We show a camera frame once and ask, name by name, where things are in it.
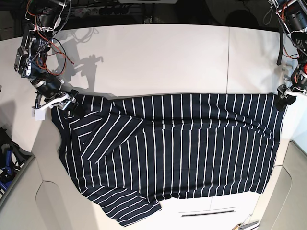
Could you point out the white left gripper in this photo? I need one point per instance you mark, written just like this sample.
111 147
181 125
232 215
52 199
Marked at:
287 96

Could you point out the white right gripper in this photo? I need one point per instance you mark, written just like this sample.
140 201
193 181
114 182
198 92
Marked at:
65 101

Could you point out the navy white striped T-shirt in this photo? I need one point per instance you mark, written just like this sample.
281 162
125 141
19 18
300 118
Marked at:
128 155

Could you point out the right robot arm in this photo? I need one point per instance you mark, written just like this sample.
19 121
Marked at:
46 18

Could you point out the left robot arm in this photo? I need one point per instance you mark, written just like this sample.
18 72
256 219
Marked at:
292 18

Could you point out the black metal ruler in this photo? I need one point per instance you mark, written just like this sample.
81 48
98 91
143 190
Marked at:
209 213

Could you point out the tools at table edge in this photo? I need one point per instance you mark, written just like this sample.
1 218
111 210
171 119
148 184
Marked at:
245 225

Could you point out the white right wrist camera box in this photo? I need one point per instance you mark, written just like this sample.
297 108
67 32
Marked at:
39 114

